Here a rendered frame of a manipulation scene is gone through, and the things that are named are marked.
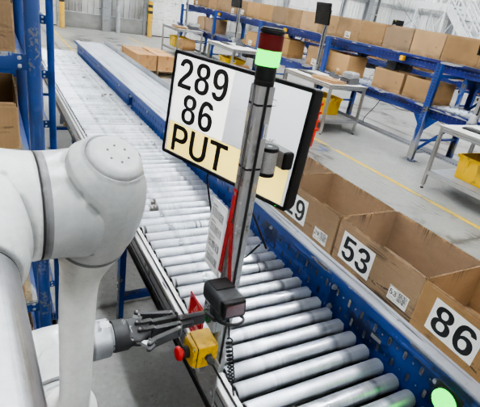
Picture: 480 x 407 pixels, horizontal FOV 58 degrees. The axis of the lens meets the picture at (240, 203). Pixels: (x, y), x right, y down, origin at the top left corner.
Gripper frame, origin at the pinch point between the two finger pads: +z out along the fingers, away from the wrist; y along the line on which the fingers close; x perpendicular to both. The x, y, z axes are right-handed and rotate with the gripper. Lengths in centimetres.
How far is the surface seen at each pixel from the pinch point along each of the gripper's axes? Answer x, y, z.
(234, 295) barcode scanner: -14.1, -10.0, 5.1
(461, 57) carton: -52, 325, 520
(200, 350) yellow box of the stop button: 7.8, -3.5, 1.8
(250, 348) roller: 20.3, 3.4, 23.4
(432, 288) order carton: -9, -18, 67
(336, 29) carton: -56, 593, 519
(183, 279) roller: 20.2, 42.6, 16.0
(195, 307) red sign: 5.7, 10.4, 6.2
